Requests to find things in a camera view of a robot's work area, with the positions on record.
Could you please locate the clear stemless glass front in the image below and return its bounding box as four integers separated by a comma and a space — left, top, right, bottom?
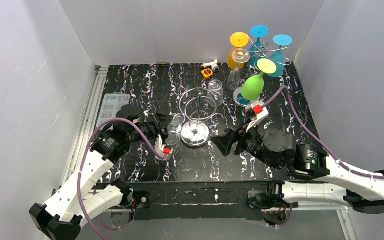
166, 113, 185, 146

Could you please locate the clear stemless glass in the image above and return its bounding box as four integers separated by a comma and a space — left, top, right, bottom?
207, 79, 224, 107
166, 113, 185, 146

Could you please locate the chrome glass rack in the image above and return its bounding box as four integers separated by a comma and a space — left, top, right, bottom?
178, 87, 218, 149
233, 25, 293, 107

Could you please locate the green plastic wine glass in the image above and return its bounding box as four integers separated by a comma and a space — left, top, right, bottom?
240, 58, 277, 101

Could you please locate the orange plastic wine glass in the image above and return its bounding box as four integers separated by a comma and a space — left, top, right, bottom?
227, 32, 250, 71

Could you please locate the tall clear champagne flute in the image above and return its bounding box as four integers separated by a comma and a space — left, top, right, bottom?
226, 47, 251, 91

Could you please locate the blue plastic wine glass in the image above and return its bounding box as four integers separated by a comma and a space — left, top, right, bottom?
267, 34, 293, 78
249, 25, 270, 67

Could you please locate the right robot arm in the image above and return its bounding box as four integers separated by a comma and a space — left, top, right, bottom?
210, 127, 384, 215

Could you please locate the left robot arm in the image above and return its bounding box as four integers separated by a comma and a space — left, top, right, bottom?
29, 104, 174, 240

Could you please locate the clear plastic screw box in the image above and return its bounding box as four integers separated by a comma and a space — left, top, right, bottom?
97, 93, 131, 125

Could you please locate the yellow tape measure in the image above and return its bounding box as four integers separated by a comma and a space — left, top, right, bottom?
201, 68, 214, 79

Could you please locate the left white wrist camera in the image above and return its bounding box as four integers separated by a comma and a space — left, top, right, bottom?
154, 134, 173, 162

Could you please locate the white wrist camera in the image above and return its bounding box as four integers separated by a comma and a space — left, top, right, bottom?
154, 134, 173, 162
245, 101, 269, 133

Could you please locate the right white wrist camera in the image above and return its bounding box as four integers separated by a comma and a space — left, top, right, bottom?
245, 101, 269, 133

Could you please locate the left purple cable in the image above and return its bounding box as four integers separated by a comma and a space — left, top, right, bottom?
77, 117, 166, 240

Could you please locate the purple cable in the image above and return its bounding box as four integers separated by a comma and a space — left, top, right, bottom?
77, 117, 166, 240
261, 85, 384, 229

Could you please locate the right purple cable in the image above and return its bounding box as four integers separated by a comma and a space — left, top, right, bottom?
261, 85, 384, 229

